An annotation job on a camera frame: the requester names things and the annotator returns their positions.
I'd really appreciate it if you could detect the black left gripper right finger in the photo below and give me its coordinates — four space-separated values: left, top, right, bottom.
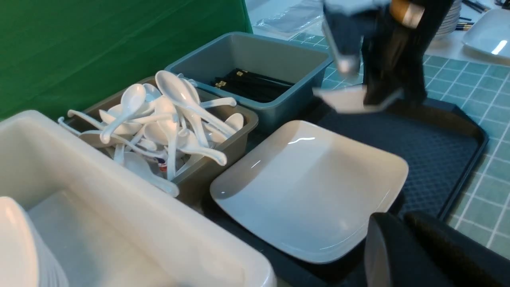
403 211 510 287

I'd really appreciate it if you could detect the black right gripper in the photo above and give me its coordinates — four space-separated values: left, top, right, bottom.
362 12 429 106

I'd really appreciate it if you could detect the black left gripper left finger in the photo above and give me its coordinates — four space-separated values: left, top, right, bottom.
364 212 454 287

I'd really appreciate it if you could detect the small white dish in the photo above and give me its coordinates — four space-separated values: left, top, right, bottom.
312 84 403 114

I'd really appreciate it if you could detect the large white square rice plate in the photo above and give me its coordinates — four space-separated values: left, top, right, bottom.
210 120 409 265

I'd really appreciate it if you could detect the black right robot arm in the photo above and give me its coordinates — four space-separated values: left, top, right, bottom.
362 0 453 106

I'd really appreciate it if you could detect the background stack of white dishes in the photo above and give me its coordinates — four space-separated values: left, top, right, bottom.
435 0 461 38

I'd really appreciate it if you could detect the grey-blue chopstick bin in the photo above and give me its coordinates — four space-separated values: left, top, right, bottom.
165 31 333 132

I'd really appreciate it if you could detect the clear plastic bag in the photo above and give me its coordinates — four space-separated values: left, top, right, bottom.
245 0 323 40

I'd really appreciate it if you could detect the pile of black chopsticks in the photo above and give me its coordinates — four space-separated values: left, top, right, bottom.
209 68 294 103

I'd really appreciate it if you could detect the white spoon centre upright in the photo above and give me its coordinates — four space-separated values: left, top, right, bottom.
155 70 236 137

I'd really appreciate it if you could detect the brown spoon bin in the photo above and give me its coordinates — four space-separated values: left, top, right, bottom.
65 87 259 205

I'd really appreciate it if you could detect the white spoon top of pile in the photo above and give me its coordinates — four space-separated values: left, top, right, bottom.
100 83 146 144

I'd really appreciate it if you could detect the white spoon left hanging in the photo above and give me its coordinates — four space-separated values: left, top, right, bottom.
124 152 180 198

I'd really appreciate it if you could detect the large white plastic tub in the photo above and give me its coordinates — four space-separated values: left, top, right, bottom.
0 111 277 287

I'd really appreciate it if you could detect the green backdrop cloth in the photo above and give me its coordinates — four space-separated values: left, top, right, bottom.
0 0 253 120

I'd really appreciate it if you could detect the stack of white square plates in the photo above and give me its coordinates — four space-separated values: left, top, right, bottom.
0 197 69 287

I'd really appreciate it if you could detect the grey wrist camera with cable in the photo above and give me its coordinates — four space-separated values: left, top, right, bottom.
322 0 388 77

